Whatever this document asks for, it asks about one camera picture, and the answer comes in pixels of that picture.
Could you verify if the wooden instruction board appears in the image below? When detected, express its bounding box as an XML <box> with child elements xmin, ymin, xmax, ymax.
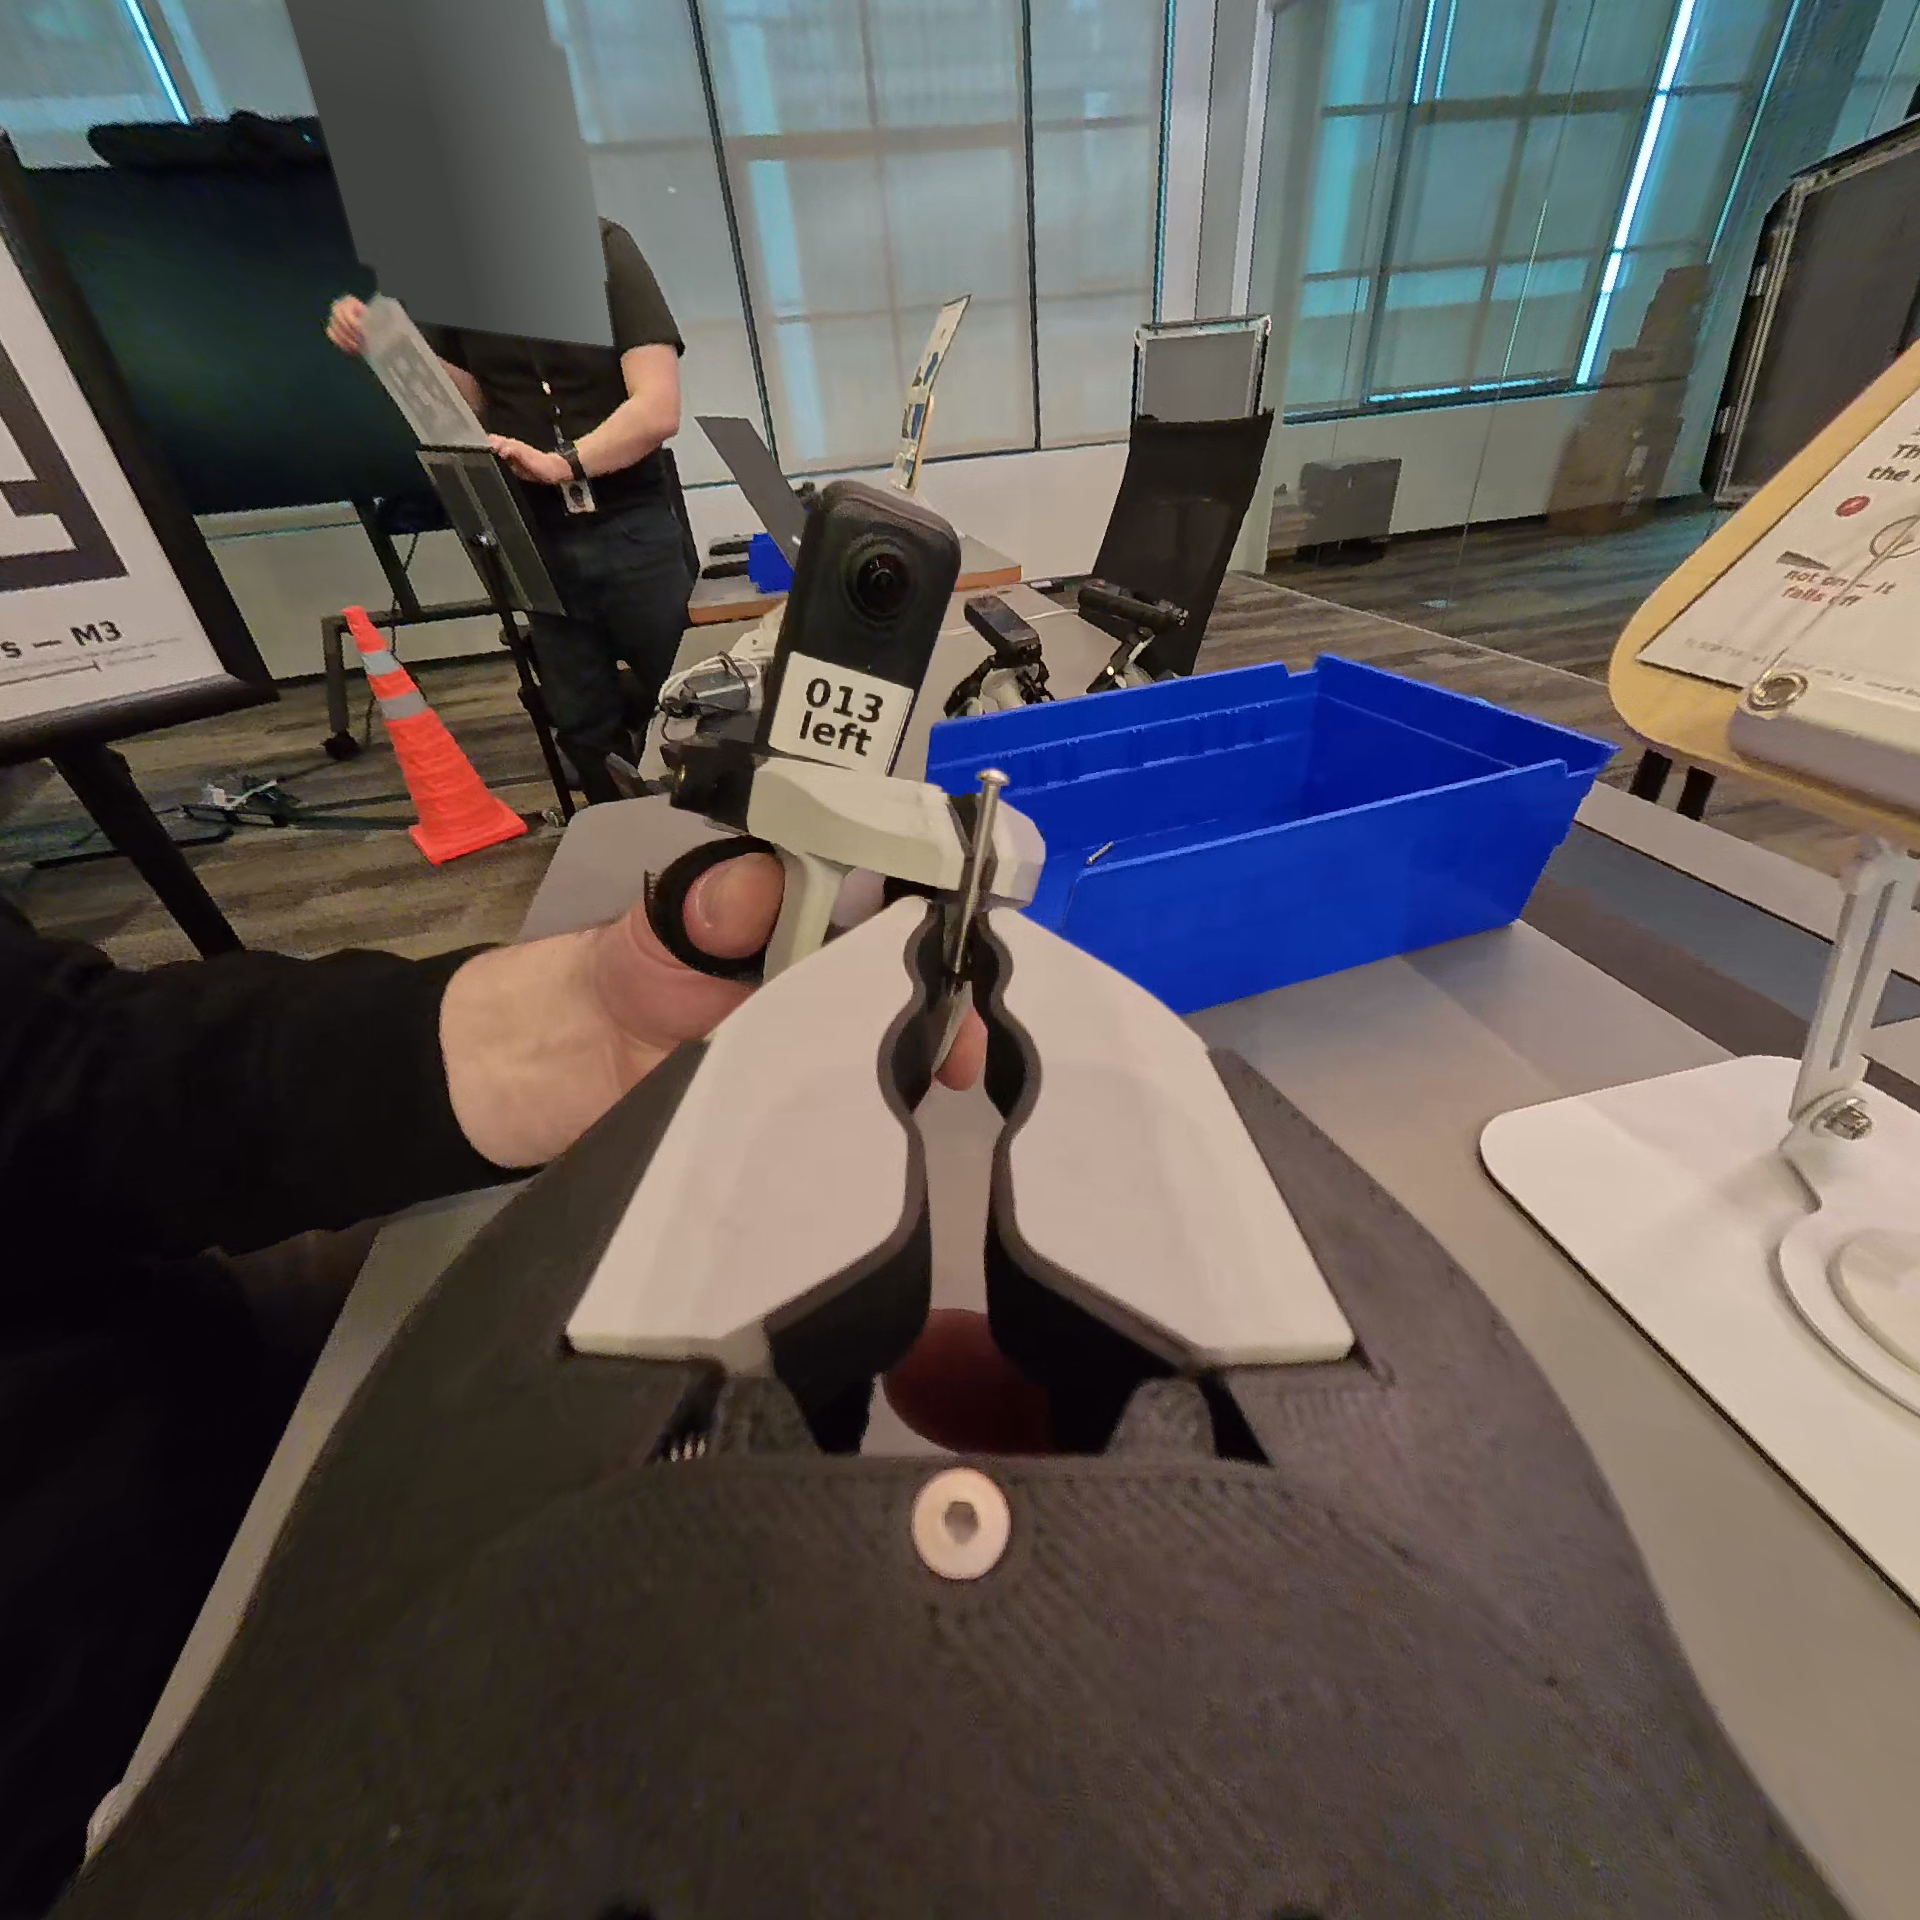
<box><xmin>1607</xmin><ymin>337</ymin><xmax>1920</xmax><ymax>864</ymax></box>
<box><xmin>892</xmin><ymin>292</ymin><xmax>974</xmax><ymax>496</ymax></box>

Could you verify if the black mesh office chair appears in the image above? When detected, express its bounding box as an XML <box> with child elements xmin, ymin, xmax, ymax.
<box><xmin>1083</xmin><ymin>404</ymin><xmax>1278</xmax><ymax>682</ymax></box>

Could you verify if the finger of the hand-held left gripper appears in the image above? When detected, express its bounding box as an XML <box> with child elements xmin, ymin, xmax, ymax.
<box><xmin>950</xmin><ymin>803</ymin><xmax>1048</xmax><ymax>912</ymax></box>
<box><xmin>745</xmin><ymin>761</ymin><xmax>963</xmax><ymax>888</ymax></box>

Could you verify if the orange striped traffic cone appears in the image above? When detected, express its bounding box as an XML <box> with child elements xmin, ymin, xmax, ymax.
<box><xmin>343</xmin><ymin>603</ymin><xmax>531</xmax><ymax>867</ymax></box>

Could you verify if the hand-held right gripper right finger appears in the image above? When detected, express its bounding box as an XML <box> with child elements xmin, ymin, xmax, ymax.
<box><xmin>972</xmin><ymin>907</ymin><xmax>1360</xmax><ymax>1373</ymax></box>

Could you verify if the cardboard box stack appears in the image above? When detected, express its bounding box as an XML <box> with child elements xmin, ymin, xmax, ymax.
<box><xmin>1551</xmin><ymin>264</ymin><xmax>1711</xmax><ymax>518</ymax></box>

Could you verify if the white charger with cable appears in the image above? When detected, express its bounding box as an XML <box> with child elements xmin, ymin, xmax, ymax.
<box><xmin>661</xmin><ymin>651</ymin><xmax>775</xmax><ymax>730</ymax></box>

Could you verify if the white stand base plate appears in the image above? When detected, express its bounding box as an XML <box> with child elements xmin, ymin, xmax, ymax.
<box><xmin>1479</xmin><ymin>1053</ymin><xmax>1920</xmax><ymax>1613</ymax></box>

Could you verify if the black easel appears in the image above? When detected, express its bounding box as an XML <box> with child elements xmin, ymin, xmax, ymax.
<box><xmin>46</xmin><ymin>737</ymin><xmax>249</xmax><ymax>962</ymax></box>

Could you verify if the black white framed poster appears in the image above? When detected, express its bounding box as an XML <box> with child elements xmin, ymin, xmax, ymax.
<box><xmin>0</xmin><ymin>133</ymin><xmax>281</xmax><ymax>753</ymax></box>

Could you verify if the blue plastic bin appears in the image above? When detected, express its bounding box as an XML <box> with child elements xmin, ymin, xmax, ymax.
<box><xmin>926</xmin><ymin>656</ymin><xmax>1623</xmax><ymax>1017</ymax></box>

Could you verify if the black camera on white mount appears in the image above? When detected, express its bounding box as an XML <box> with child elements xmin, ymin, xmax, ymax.
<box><xmin>1076</xmin><ymin>582</ymin><xmax>1190</xmax><ymax>684</ymax></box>
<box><xmin>960</xmin><ymin>593</ymin><xmax>1047</xmax><ymax>714</ymax></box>

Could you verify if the large black display screen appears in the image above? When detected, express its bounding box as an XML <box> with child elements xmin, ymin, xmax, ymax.
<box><xmin>22</xmin><ymin>112</ymin><xmax>443</xmax><ymax>518</ymax></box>

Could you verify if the clear acrylic board stand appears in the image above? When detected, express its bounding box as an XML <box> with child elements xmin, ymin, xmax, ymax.
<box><xmin>1776</xmin><ymin>832</ymin><xmax>1920</xmax><ymax>1420</ymax></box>

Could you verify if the dark slanted board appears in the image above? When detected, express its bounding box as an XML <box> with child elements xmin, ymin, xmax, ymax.
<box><xmin>694</xmin><ymin>412</ymin><xmax>819</xmax><ymax>564</ymax></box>

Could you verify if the black music stand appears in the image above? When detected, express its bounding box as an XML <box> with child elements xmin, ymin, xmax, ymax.
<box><xmin>412</xmin><ymin>442</ymin><xmax>587</xmax><ymax>825</ymax></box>

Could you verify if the black framed panel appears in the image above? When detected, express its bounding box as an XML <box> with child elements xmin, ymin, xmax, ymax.
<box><xmin>1710</xmin><ymin>112</ymin><xmax>1920</xmax><ymax>505</ymax></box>

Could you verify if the wooden desk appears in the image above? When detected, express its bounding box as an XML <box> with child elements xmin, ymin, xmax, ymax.
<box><xmin>687</xmin><ymin>532</ymin><xmax>1023</xmax><ymax>626</ymax></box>

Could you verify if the grey calibration board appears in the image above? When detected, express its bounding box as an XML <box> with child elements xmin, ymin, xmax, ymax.
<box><xmin>363</xmin><ymin>294</ymin><xmax>491</xmax><ymax>453</ymax></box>

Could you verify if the long metal screw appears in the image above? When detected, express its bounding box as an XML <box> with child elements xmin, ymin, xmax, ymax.
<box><xmin>937</xmin><ymin>765</ymin><xmax>1009</xmax><ymax>985</ymax></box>

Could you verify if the dark grey storage box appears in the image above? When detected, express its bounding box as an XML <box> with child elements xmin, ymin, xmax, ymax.
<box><xmin>1296</xmin><ymin>458</ymin><xmax>1403</xmax><ymax>564</ymax></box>

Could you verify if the silver framed panel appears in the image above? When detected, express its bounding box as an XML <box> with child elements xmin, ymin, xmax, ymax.
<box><xmin>1131</xmin><ymin>316</ymin><xmax>1273</xmax><ymax>425</ymax></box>

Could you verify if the person's right hand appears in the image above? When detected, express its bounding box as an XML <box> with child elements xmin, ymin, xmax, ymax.
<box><xmin>881</xmin><ymin>1308</ymin><xmax>1052</xmax><ymax>1454</ymax></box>

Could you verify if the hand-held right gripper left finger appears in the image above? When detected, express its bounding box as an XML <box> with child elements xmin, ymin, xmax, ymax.
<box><xmin>566</xmin><ymin>897</ymin><xmax>935</xmax><ymax>1373</ymax></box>

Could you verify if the person's left hand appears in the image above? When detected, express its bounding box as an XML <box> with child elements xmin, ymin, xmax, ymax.
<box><xmin>438</xmin><ymin>858</ymin><xmax>991</xmax><ymax>1172</ymax></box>

